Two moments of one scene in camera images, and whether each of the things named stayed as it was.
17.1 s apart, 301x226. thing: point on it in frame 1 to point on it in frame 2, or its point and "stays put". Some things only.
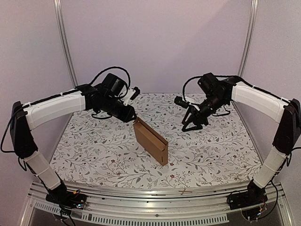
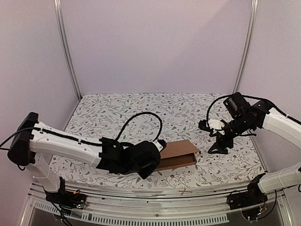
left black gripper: (127, 116) to (144, 175)
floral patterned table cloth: (98, 149) stays put
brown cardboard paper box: (154, 144) to (177, 154)
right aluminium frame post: (250, 34) stays put
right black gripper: (195, 115) to (221, 140)
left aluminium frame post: (61, 34) stays put
